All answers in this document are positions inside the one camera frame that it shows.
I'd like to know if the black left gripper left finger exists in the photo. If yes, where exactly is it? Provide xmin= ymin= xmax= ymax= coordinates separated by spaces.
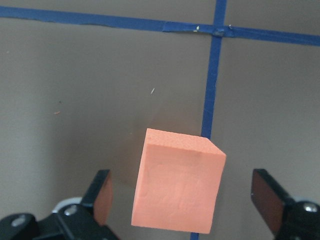
xmin=52 ymin=169 xmax=113 ymax=240

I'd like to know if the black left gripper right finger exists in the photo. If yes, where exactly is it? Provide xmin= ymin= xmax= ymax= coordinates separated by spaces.
xmin=250 ymin=168 xmax=320 ymax=240

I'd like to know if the orange foam cube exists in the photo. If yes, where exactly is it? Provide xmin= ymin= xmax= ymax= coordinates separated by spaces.
xmin=131 ymin=128 xmax=227 ymax=234

